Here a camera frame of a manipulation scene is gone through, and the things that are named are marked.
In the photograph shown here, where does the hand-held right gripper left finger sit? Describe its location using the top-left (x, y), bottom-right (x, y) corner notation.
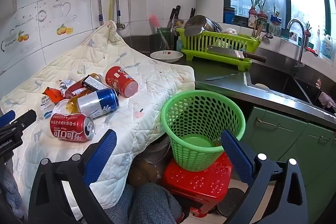
top-left (28, 129), bottom-right (117, 224)

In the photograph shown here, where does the sprouting onion in jar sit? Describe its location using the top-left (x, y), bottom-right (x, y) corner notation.
top-left (303, 22), bottom-right (313, 38)
top-left (248, 0), bottom-right (259, 18)
top-left (269, 2), bottom-right (282, 35)
top-left (257, 0), bottom-right (269, 21)

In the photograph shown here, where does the black drink carton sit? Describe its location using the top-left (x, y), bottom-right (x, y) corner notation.
top-left (82, 75), bottom-right (107, 91)

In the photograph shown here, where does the blue label detergent bottle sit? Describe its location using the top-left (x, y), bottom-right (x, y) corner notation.
top-left (320, 34), bottom-right (334, 60)

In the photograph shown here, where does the blue container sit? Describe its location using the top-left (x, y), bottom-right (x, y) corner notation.
top-left (223, 6), bottom-right (236, 25)

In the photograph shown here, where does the green plastic basket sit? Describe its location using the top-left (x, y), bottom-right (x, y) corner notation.
top-left (160, 90), bottom-right (246, 172)

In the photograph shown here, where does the dark pot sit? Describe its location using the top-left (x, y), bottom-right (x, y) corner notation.
top-left (140, 135), bottom-right (172, 164)

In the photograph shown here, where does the white cord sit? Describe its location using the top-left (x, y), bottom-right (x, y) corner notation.
top-left (119, 0), bottom-right (132, 30)

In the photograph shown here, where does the red cola can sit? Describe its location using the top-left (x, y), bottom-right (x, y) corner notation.
top-left (50, 113), bottom-right (95, 142)

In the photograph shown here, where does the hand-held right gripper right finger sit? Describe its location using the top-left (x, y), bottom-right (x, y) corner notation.
top-left (220, 130), bottom-right (309, 224)

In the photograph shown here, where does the cleaver with wooden handle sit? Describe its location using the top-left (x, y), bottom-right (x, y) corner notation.
top-left (207, 46), bottom-right (267, 63)

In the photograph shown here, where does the orange snack wrapper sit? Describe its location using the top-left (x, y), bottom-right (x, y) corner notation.
top-left (42, 87), bottom-right (66, 104)

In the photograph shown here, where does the blue silver beer can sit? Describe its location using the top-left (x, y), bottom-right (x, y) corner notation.
top-left (77, 88), bottom-right (120, 119)

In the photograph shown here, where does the silver wrapper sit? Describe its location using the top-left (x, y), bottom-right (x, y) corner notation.
top-left (58, 78), bottom-right (76, 90)

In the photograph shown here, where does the chrome faucet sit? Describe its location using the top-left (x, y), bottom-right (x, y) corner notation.
top-left (287, 19), bottom-right (306, 77)

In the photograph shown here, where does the red plastic stool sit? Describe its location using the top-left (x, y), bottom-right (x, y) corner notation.
top-left (161, 152), bottom-right (234, 218)

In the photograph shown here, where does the white slim bottle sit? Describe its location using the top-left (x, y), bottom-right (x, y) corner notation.
top-left (314, 26), bottom-right (322, 55)

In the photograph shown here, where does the green cabinet door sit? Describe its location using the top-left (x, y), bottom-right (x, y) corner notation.
top-left (297, 122), bottom-right (336, 193)
top-left (243, 106), bottom-right (309, 161)

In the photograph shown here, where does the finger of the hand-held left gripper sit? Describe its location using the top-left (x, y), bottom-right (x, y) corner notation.
top-left (0, 110), bottom-right (16, 128)
top-left (0, 109), bottom-right (37, 139)

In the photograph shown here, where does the red drink can white label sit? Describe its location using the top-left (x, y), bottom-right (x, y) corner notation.
top-left (103, 66), bottom-right (139, 98)

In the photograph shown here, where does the chopsticks holder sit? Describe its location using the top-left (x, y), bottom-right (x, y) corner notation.
top-left (251, 14), bottom-right (265, 39)

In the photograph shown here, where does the plastic bottle orange drink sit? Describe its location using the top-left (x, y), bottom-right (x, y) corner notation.
top-left (64, 73), bottom-right (103, 114)

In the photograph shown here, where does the white quilted blanket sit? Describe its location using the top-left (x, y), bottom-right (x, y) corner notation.
top-left (0, 20), bottom-right (196, 215)

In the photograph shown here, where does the steel sink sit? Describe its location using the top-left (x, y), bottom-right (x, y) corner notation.
top-left (244, 70), bottom-right (315, 106)

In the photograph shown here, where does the person's plaid trouser leg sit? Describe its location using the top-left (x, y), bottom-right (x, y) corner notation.
top-left (105, 182), bottom-right (184, 224)
top-left (0, 166), bottom-right (27, 219)

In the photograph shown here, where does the steel pot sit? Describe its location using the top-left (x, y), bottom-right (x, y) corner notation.
top-left (184, 15), bottom-right (218, 38)

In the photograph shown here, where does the white blue milk carton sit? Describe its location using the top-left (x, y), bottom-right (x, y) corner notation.
top-left (40, 96), bottom-right (57, 119)

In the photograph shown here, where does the pink cloth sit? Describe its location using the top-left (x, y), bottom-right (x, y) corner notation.
top-left (319, 91), bottom-right (336, 109)

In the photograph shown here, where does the small steel knife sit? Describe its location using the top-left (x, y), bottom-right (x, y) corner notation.
top-left (205, 72), bottom-right (240, 81)

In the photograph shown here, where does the green dish rack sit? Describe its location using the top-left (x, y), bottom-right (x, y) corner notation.
top-left (175, 27), bottom-right (261, 72)

